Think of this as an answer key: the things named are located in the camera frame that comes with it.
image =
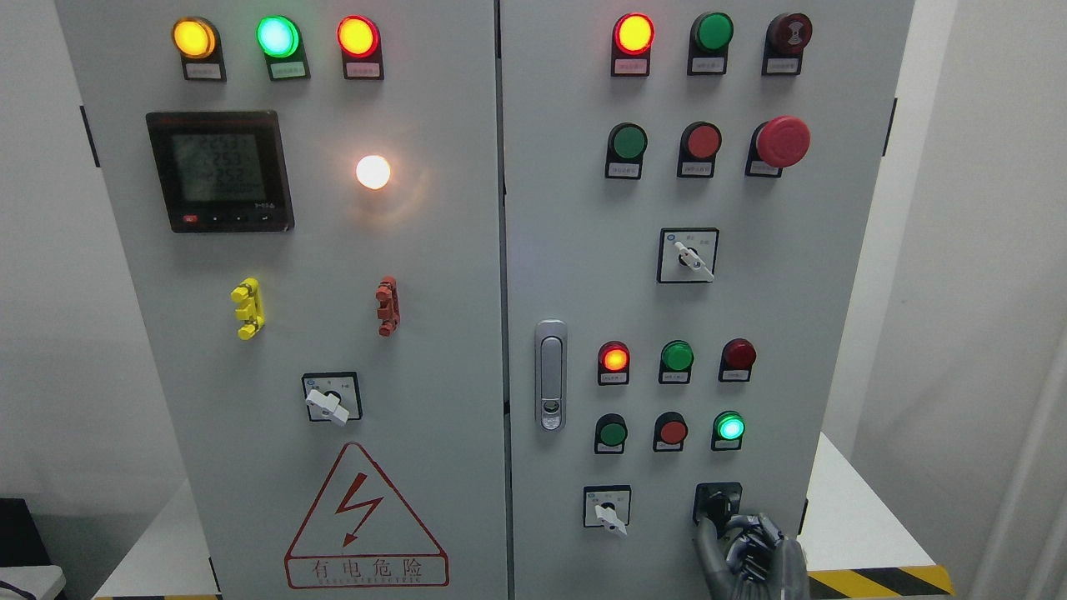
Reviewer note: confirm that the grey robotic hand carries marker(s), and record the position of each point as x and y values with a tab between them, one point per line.
750	558

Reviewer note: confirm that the black rotary knob switch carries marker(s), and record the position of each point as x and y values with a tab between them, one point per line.
717	502

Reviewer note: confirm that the green lamp bottom right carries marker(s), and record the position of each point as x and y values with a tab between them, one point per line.
728	431

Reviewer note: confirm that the red push button lower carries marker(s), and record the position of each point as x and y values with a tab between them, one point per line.
669	432

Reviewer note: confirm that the red push button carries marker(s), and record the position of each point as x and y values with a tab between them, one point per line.
669	432
698	146

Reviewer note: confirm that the yellow black hazard tape right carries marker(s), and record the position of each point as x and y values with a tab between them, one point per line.
892	582

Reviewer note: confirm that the yellow black hazard tape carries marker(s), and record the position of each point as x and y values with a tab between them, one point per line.
161	597
892	582

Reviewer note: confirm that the green push button lower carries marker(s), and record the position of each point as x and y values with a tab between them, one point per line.
610	434

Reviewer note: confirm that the green push button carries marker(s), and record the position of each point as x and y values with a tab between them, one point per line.
625	151
610	434

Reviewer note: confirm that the red lamp lower right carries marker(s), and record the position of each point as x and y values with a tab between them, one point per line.
737	360

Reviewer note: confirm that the green lamp lower middle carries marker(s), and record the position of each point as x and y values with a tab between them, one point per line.
676	361

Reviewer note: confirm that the red lamp lower left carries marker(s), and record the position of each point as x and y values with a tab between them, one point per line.
613	364

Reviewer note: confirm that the grey right cabinet door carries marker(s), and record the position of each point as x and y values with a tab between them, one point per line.
584	249

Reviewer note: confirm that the grey cabinet door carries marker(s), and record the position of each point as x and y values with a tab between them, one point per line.
584	249
431	393

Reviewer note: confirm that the red high voltage warning sticker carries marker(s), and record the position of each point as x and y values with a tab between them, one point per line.
360	532

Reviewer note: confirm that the red emergency stop button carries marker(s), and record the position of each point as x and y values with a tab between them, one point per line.
776	144

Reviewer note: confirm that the red push button upper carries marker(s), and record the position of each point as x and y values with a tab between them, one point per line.
698	146

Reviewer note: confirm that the green push button upper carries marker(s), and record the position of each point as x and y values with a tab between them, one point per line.
625	151

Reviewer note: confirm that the red terminal connector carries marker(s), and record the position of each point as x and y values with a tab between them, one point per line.
388	311

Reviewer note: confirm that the dark red buzzer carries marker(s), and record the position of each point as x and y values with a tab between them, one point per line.
786	38

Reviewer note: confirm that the green lamp right top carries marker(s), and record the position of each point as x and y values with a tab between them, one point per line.
709	41

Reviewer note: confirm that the lit red lamp right top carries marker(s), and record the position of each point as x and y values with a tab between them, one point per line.
631	44

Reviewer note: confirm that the glowing white lamp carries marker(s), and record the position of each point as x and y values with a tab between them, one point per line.
373	172

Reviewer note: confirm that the yellow terminal connector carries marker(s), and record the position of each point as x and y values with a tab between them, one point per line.
249	308

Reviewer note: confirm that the grey left cabinet door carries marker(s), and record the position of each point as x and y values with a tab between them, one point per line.
431	393

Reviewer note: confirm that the lit red lamp left door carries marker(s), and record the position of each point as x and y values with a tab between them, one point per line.
360	41

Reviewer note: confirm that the yellow black hazard tape left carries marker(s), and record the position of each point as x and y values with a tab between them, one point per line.
161	597

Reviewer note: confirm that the black digital power meter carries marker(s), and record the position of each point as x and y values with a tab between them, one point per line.
221	171

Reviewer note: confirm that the lit green indicator lamp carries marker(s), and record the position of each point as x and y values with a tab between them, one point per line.
283	49

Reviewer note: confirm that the black device with antenna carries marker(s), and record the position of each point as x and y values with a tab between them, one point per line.
21	543

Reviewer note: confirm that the yellow indicator lamp top left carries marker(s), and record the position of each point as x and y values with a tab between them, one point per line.
199	46

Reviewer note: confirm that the white selector switch lower right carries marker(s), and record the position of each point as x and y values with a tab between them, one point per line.
607	507

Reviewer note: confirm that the white selector switch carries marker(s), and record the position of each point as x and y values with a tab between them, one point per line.
687	255
607	507

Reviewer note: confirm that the silver door handle lock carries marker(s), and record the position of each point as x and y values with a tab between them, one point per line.
550	354

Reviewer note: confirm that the white selector switch upper right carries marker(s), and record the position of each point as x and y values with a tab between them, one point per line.
687	255

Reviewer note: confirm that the white selector switch left door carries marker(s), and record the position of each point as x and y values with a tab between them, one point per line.
332	397

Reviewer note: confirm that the white box with cable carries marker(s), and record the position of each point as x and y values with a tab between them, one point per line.
43	582

